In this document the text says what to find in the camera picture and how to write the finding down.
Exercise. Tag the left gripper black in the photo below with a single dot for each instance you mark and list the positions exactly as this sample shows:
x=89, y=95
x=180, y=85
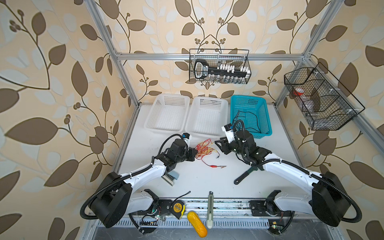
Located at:
x=193, y=152

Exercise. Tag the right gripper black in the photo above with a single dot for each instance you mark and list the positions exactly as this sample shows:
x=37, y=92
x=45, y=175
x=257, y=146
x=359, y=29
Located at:
x=224, y=144

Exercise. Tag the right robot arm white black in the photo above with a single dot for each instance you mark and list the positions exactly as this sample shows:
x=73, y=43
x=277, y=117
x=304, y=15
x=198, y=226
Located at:
x=323, y=194

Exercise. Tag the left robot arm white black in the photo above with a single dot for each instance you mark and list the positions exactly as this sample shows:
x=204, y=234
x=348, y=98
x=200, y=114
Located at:
x=118, y=195

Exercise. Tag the grey blue stapler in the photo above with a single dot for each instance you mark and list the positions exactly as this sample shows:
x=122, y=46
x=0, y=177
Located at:
x=170, y=177

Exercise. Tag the middle white plastic basket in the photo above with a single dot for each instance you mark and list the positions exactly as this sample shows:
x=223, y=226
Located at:
x=206, y=117

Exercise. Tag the white plastic basket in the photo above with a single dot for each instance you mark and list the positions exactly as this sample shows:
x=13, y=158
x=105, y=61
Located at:
x=206, y=117
x=168, y=114

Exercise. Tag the green black pipe wrench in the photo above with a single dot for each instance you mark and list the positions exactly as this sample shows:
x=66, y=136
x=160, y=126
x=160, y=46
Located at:
x=246, y=174

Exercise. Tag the teal plastic basket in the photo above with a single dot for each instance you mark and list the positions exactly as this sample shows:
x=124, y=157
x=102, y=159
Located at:
x=253, y=111

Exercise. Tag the left white plastic basket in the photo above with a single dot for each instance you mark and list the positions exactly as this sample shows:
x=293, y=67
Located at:
x=168, y=114

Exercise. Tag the yellow black tape measure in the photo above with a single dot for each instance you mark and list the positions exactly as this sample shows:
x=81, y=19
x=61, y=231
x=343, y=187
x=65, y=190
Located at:
x=178, y=207

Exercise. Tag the white utility knife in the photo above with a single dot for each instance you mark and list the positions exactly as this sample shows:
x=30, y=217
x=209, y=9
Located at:
x=210, y=210

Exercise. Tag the yellow corn cob toy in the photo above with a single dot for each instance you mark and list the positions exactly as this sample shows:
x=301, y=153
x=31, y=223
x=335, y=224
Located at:
x=197, y=224

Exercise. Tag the black socket tool set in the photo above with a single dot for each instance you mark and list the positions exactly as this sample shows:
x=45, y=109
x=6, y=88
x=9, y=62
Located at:
x=202, y=69

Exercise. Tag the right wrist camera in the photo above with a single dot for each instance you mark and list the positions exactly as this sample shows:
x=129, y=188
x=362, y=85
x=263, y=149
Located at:
x=229, y=132

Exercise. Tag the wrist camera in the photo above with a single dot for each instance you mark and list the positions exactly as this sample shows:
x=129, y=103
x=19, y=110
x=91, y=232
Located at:
x=229, y=132
x=186, y=138

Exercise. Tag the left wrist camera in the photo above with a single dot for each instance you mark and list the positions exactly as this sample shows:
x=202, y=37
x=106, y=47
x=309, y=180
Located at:
x=186, y=138

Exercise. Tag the aluminium frame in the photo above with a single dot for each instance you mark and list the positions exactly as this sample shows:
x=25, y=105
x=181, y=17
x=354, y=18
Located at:
x=151, y=41

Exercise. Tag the back black wire basket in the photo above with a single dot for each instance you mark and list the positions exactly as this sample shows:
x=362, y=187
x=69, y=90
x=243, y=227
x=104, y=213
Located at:
x=224, y=56

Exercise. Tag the black wire basket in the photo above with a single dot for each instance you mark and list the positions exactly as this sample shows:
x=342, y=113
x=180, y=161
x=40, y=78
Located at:
x=224, y=56
x=328, y=104

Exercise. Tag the right black wire basket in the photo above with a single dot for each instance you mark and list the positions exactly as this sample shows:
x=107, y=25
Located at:
x=328, y=104

